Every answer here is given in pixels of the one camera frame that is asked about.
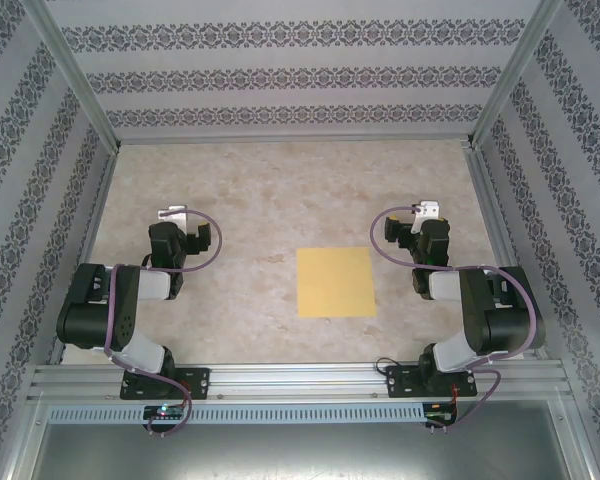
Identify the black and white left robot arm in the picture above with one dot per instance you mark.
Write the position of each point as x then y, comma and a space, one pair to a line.
90, 310

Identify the aluminium side rail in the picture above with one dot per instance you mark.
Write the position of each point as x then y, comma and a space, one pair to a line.
87, 250
506, 250

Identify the yellow cloth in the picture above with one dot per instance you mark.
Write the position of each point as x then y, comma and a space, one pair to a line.
336, 282

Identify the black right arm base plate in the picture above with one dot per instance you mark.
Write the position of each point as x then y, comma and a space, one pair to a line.
400, 382

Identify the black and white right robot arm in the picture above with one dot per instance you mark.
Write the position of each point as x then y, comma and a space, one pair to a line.
510, 320

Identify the aluminium cross rail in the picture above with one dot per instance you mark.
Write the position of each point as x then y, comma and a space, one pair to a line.
300, 380

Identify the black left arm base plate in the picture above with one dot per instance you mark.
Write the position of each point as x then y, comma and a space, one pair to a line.
200, 382

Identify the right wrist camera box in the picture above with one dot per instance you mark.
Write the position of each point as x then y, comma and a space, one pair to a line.
430, 207

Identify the aluminium frame post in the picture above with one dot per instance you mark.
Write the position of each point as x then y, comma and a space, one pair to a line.
77, 75
510, 75

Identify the grey metal panel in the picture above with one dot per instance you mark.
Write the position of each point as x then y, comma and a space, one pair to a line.
300, 455

